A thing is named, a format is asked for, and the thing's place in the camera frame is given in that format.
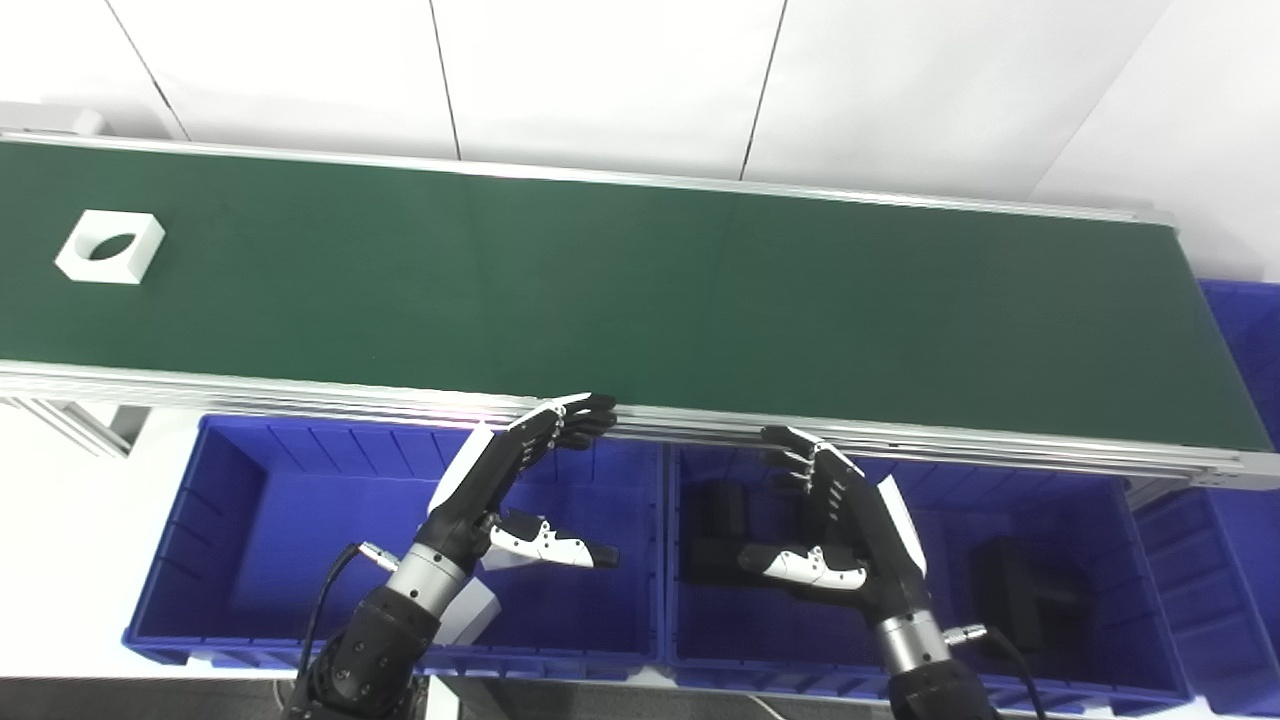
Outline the green conveyor belt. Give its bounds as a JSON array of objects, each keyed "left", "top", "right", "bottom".
[
  {"left": 0, "top": 128, "right": 1280, "bottom": 491},
  {"left": 0, "top": 140, "right": 1273, "bottom": 453}
]

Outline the black block part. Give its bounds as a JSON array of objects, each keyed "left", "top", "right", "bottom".
[
  {"left": 968, "top": 536, "right": 1091, "bottom": 661},
  {"left": 683, "top": 483, "right": 801, "bottom": 591}
]

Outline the aluminium conveyor support leg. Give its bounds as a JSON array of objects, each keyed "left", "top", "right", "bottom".
[{"left": 0, "top": 398, "right": 151, "bottom": 459}]

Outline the grey conveyor motor housing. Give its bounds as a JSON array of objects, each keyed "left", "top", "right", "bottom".
[{"left": 0, "top": 100, "right": 106, "bottom": 136}]

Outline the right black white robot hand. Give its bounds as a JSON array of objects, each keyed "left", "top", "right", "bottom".
[{"left": 738, "top": 426, "right": 953, "bottom": 676}]

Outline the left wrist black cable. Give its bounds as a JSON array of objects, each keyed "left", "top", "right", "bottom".
[{"left": 298, "top": 541, "right": 401, "bottom": 701}]

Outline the white block with round hole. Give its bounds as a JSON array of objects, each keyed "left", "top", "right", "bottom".
[{"left": 55, "top": 209, "right": 166, "bottom": 285}]

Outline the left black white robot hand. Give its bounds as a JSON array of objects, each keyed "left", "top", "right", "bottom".
[{"left": 385, "top": 392, "right": 621, "bottom": 616}]

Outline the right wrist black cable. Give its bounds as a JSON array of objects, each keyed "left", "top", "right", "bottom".
[{"left": 945, "top": 622, "right": 1049, "bottom": 720}]

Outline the blue plastic bin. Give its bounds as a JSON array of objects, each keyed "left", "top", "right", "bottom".
[{"left": 1135, "top": 278, "right": 1280, "bottom": 716}]

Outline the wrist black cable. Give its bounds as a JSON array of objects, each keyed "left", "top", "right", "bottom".
[
  {"left": 945, "top": 622, "right": 1049, "bottom": 720},
  {"left": 298, "top": 541, "right": 401, "bottom": 701}
]

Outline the blue bin with black parts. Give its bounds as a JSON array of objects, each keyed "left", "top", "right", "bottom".
[{"left": 662, "top": 443, "right": 1193, "bottom": 717}]

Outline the blue bin with white parts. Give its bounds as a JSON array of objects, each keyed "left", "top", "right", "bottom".
[{"left": 122, "top": 413, "right": 669, "bottom": 683}]

